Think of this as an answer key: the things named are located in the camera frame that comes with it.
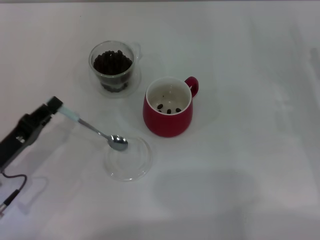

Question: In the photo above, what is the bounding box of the coffee beans pile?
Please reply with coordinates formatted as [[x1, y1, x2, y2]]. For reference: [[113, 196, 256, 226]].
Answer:
[[93, 49, 133, 92]]

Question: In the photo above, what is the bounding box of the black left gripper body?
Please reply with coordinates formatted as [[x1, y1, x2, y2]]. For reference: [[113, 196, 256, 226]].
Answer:
[[0, 104, 55, 169]]

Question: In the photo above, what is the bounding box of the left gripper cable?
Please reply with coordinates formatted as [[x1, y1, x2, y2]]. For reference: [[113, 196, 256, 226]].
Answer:
[[0, 173, 28, 216]]

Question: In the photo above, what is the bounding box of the clear glass saucer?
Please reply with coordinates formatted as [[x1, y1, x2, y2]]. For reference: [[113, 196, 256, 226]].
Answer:
[[79, 66, 143, 99]]

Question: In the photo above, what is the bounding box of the red ceramic mug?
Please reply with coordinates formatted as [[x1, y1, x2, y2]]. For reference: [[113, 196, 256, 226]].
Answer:
[[142, 76, 200, 138]]

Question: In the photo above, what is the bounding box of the blue handled metal spoon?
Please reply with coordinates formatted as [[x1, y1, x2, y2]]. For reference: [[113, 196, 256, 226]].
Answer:
[[59, 105, 129, 152]]

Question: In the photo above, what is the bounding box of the clear glass dish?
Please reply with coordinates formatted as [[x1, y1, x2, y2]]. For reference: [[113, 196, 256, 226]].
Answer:
[[103, 136, 153, 183]]

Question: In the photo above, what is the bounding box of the clear glass cup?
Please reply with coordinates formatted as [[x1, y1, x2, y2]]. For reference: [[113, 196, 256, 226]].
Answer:
[[88, 41, 144, 94]]

